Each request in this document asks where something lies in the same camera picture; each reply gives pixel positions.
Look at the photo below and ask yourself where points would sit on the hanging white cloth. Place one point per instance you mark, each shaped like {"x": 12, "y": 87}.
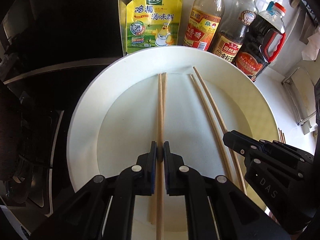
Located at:
{"x": 311, "y": 51}

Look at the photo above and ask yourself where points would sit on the large dark soy sauce jug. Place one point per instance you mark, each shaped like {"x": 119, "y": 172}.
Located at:
{"x": 263, "y": 41}

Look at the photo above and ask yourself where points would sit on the yellow-cap vinegar bottle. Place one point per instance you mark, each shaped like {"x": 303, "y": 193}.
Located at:
{"x": 204, "y": 19}

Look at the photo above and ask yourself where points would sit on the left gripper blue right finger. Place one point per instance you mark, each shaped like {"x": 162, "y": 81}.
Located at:
{"x": 175, "y": 180}

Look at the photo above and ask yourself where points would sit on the steel cutting board rack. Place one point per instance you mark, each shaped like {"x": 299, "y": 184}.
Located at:
{"x": 300, "y": 88}

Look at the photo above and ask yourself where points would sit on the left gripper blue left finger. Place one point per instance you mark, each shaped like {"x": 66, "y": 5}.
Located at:
{"x": 145, "y": 179}

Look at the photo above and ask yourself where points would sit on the yellow seasoning pouch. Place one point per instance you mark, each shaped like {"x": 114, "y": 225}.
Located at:
{"x": 152, "y": 23}

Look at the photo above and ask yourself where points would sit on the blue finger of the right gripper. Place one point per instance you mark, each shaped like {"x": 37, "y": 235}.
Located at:
{"x": 242, "y": 144}

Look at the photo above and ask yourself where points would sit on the black gas stove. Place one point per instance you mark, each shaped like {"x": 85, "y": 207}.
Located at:
{"x": 30, "y": 126}

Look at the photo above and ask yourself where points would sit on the round white tray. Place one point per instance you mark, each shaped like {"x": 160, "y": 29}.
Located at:
{"x": 115, "y": 119}

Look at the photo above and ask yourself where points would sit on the yellow-cap soy sauce bottle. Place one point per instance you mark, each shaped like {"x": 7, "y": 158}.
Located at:
{"x": 232, "y": 32}

